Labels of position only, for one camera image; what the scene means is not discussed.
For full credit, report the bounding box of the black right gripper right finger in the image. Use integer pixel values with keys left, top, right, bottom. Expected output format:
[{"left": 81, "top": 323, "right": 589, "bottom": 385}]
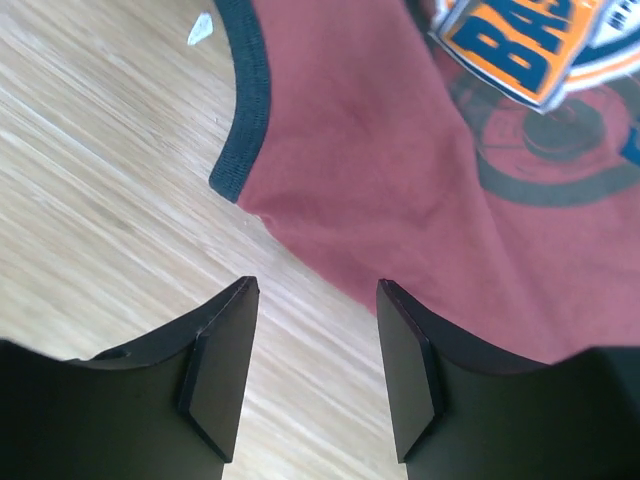
[{"left": 377, "top": 280, "right": 639, "bottom": 479}]

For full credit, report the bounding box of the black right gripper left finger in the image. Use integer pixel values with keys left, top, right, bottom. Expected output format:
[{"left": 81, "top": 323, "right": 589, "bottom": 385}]
[{"left": 1, "top": 276, "right": 259, "bottom": 479}]

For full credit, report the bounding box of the red graphic tank top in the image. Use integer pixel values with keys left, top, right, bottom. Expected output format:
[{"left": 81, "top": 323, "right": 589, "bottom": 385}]
[{"left": 210, "top": 1, "right": 639, "bottom": 363}]

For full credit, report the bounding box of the white paper scrap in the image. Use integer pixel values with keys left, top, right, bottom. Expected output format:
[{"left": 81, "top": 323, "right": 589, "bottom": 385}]
[{"left": 187, "top": 11, "right": 214, "bottom": 46}]

